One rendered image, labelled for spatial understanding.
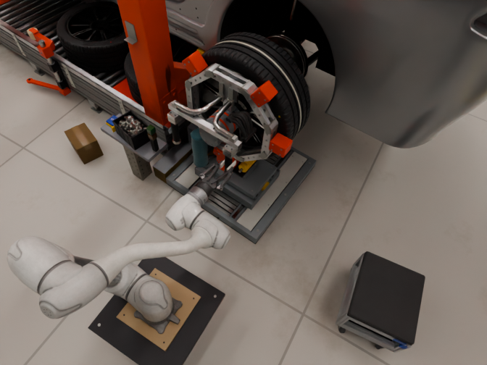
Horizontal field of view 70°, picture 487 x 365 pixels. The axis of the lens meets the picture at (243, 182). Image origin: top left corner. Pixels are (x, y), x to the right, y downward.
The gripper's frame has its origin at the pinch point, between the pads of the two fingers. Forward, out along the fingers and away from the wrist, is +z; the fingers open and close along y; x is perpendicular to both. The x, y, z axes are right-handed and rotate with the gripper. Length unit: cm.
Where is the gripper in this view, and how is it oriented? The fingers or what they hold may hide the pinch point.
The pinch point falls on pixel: (227, 164)
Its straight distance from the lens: 168.5
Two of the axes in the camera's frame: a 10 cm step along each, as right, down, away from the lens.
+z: 5.8, -6.6, 4.8
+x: 0.6, -5.5, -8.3
